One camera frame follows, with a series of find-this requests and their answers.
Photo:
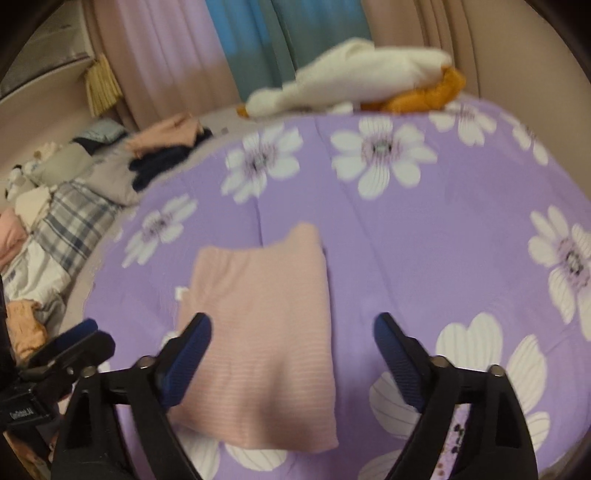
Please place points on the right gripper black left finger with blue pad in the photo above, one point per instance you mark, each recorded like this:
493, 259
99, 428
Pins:
91, 444

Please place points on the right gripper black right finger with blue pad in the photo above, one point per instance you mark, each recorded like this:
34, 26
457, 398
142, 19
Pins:
471, 424

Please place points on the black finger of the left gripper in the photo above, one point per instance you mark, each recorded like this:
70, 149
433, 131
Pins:
70, 352

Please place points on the pink ribbed knit sweater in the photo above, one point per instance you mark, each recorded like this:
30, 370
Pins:
266, 380

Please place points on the pink crumpled cloth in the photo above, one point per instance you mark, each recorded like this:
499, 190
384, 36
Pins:
12, 236

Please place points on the grey pillow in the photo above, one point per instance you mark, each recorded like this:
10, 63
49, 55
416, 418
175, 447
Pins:
64, 165

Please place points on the folded dark navy garment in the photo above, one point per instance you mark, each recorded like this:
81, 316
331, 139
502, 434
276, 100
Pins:
151, 165

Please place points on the purple floral bed sheet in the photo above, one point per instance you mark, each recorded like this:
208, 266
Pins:
458, 223

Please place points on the folded peach garment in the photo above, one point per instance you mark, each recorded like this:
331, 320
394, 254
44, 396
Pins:
179, 130

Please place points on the yellow hanging cloth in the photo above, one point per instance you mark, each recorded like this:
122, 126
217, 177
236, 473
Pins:
102, 88

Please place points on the pink curtain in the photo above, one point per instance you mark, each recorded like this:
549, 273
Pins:
166, 56

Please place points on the blue teal curtain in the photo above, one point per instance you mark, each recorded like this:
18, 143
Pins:
266, 42

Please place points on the white goose plush toy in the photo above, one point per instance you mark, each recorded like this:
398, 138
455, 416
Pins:
358, 74

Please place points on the wall shelf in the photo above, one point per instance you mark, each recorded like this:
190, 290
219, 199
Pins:
60, 40

